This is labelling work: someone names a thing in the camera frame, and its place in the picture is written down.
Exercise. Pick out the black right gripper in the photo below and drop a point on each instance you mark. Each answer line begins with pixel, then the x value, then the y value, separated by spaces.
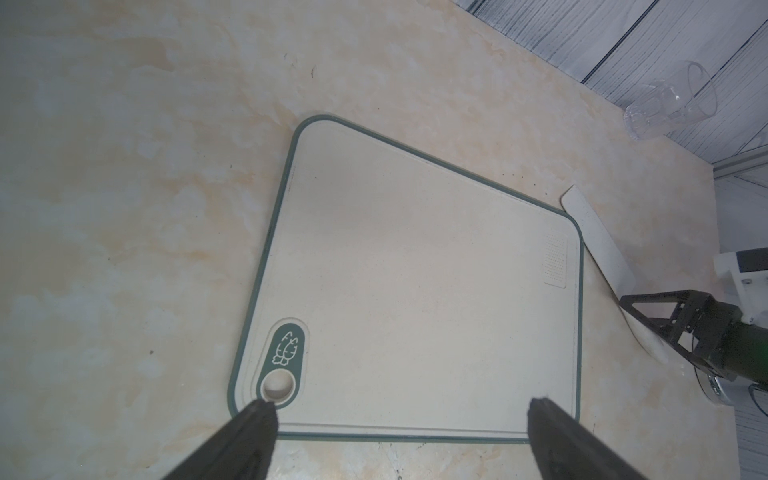
pixel 719 340

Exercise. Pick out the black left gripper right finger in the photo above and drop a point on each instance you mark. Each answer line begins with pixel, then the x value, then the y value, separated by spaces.
pixel 564 449

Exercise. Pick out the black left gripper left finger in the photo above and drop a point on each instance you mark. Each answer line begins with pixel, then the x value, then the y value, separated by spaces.
pixel 241 449

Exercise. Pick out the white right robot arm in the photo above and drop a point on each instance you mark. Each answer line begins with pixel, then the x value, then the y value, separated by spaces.
pixel 747 271

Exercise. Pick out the white green-rimmed cutting board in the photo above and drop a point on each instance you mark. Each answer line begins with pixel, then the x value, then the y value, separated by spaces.
pixel 401 298

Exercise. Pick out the clear plastic measuring cup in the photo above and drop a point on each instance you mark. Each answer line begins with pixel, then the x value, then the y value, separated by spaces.
pixel 686 96

